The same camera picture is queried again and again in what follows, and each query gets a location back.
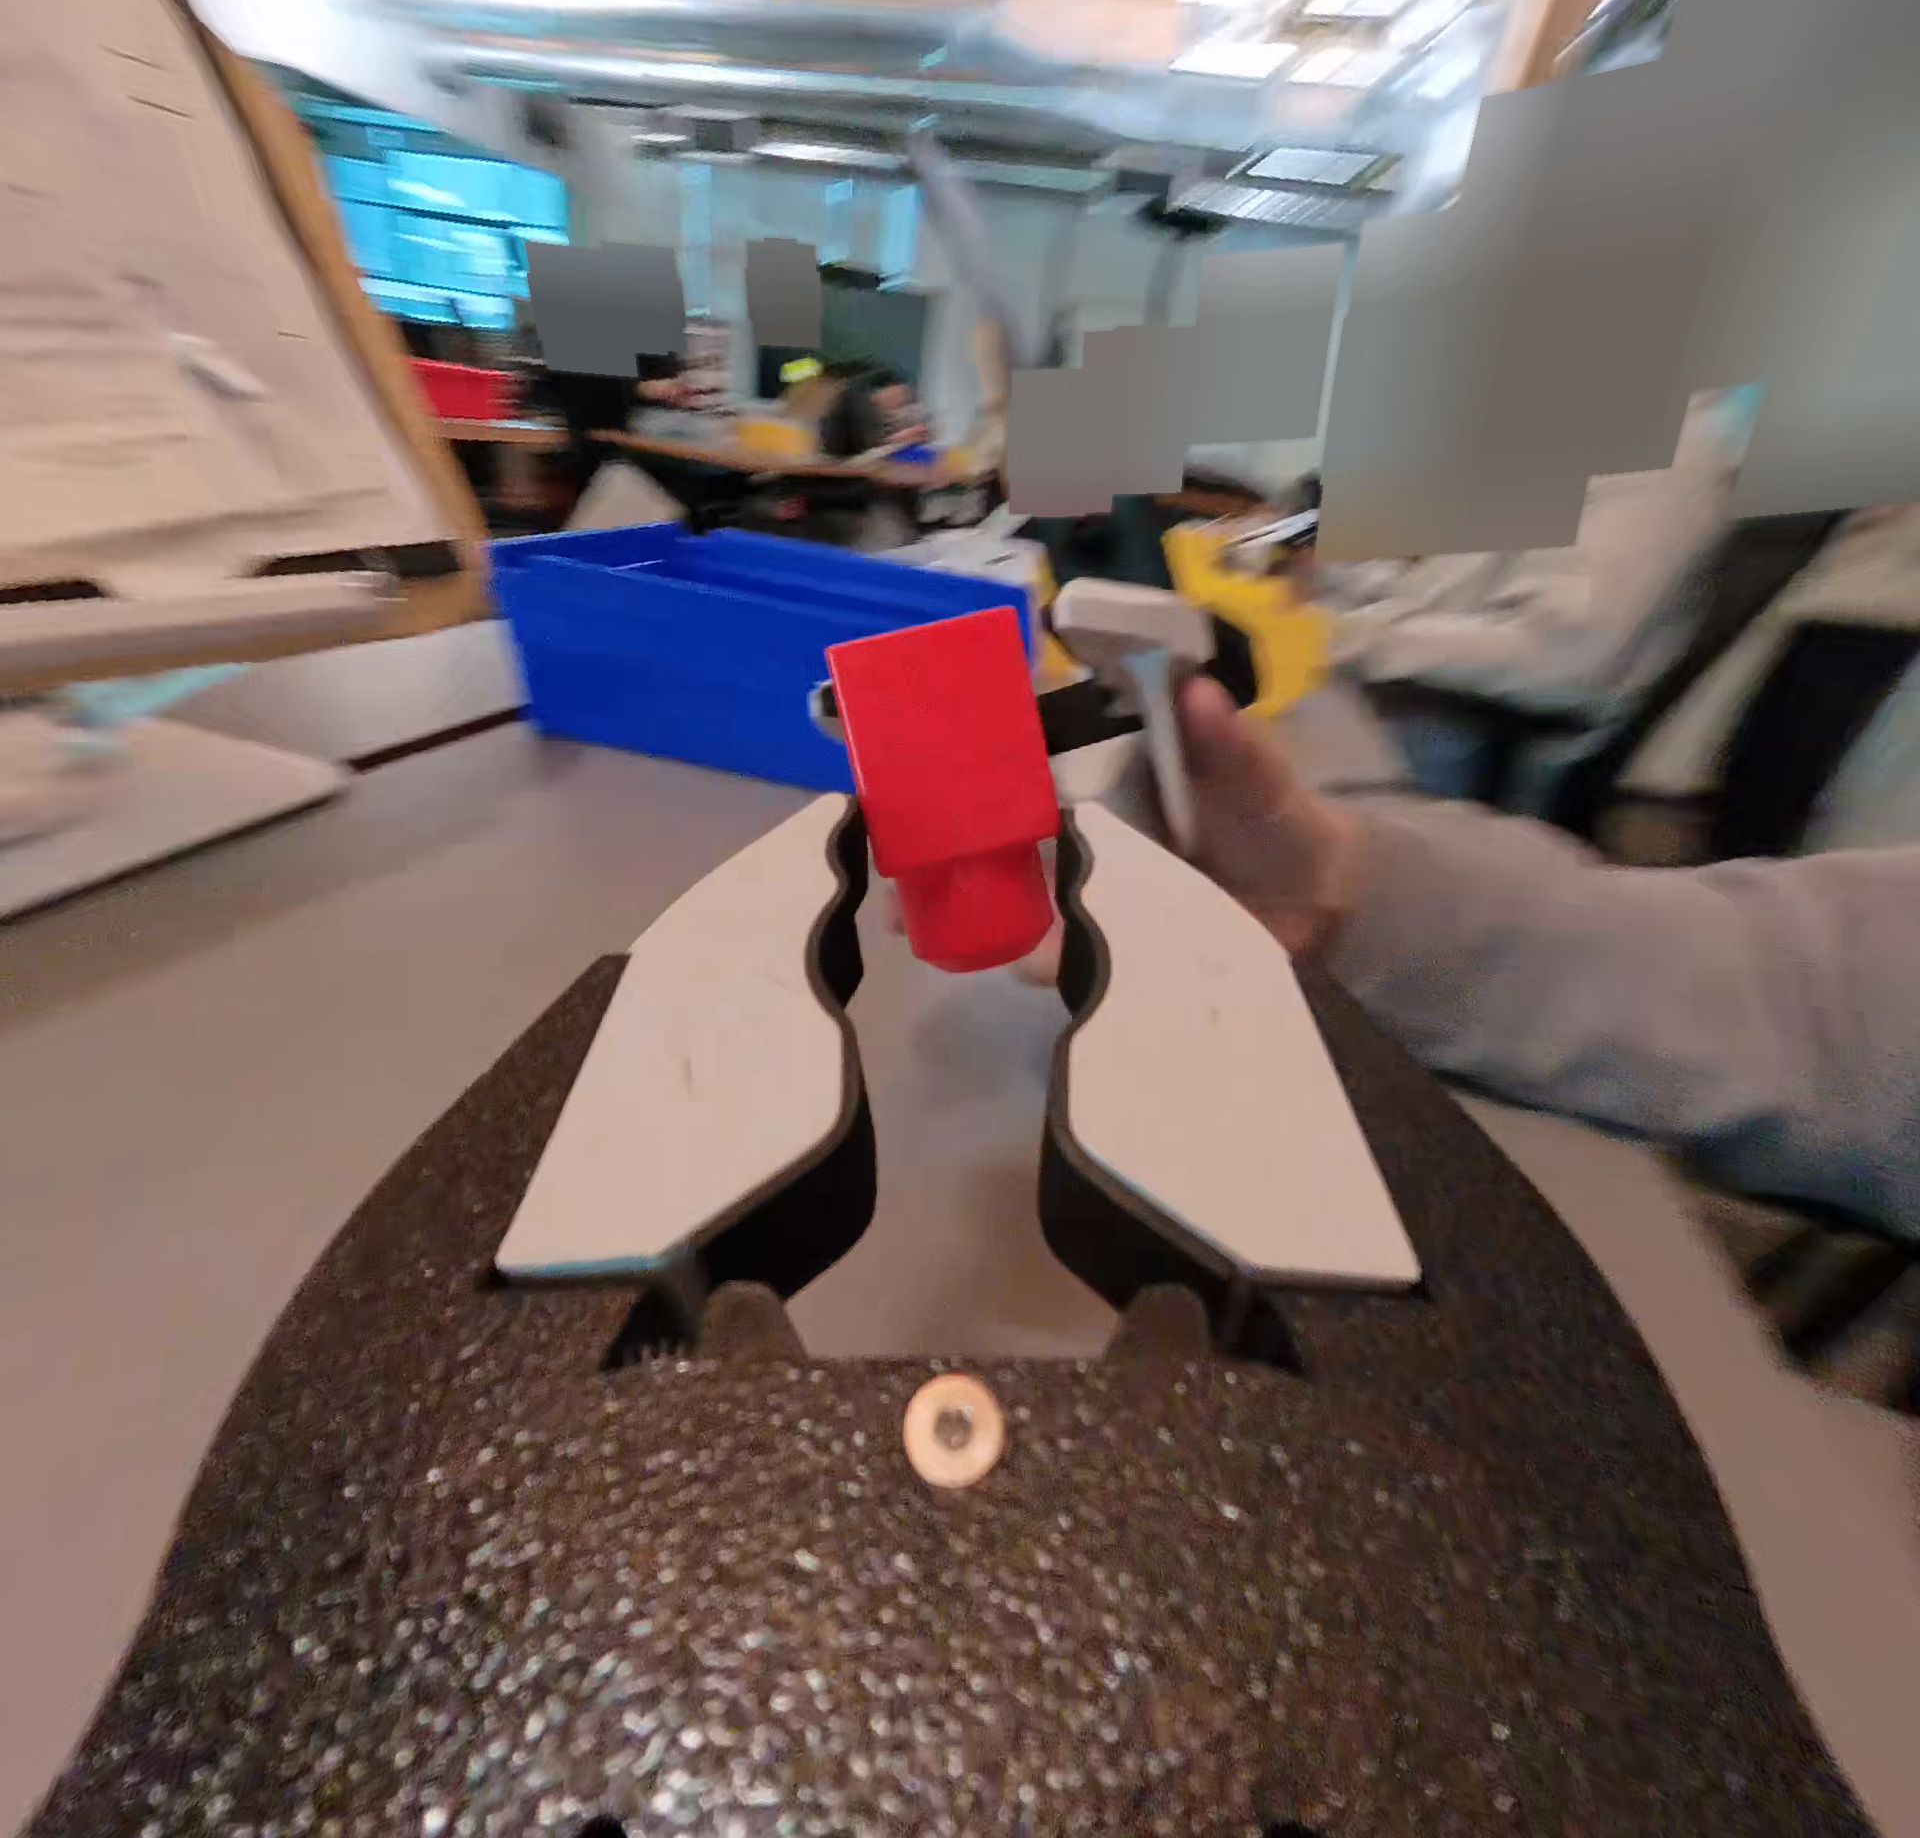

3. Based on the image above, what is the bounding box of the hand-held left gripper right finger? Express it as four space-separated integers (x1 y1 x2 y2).
1037 805 1428 1295

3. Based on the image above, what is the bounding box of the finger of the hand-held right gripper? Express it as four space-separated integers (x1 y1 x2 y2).
1051 580 1219 859

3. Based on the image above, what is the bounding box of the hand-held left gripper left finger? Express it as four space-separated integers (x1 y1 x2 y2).
491 791 878 1307

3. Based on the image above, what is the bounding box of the red plastic block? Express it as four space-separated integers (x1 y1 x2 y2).
826 606 1067 971

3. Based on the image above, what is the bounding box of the person's right forearm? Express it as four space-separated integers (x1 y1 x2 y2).
1319 793 1920 1245

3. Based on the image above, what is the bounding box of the grey desk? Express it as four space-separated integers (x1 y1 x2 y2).
0 624 1920 1838

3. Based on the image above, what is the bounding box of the person's right hand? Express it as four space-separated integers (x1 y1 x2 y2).
1170 674 1361 966

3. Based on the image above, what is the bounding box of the yellow plastic bin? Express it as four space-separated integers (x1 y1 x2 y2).
1162 522 1335 724

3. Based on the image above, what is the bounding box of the tilted display board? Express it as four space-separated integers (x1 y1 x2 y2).
903 126 1042 361

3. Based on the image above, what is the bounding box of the blue plastic bin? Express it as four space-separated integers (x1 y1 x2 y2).
489 521 1042 793

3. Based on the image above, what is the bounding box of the wooden document board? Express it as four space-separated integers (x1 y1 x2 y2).
0 0 491 700

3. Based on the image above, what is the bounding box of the white board stand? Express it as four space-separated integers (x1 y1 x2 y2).
0 580 451 926

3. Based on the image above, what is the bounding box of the black office chair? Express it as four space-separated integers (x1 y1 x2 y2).
1589 512 1920 878

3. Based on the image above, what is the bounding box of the red plastic bin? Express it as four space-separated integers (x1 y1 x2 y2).
409 355 519 424

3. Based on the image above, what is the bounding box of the printed paper sheet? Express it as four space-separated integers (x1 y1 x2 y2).
0 0 437 587

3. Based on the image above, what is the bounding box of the long spiral air duct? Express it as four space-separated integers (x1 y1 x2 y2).
322 0 1444 114

